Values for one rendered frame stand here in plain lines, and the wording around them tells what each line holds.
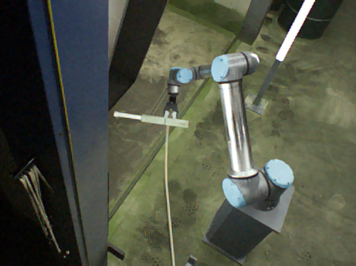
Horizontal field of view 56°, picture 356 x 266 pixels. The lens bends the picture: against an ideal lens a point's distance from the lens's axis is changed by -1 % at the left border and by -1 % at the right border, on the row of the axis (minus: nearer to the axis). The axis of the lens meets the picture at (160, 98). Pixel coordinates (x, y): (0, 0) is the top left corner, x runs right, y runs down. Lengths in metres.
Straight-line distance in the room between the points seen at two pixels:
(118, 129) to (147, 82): 0.59
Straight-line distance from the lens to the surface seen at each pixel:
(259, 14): 3.69
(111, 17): 1.42
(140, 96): 3.00
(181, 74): 2.08
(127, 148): 2.68
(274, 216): 1.98
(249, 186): 1.69
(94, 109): 0.78
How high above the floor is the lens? 2.32
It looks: 49 degrees down
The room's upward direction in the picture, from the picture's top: 11 degrees clockwise
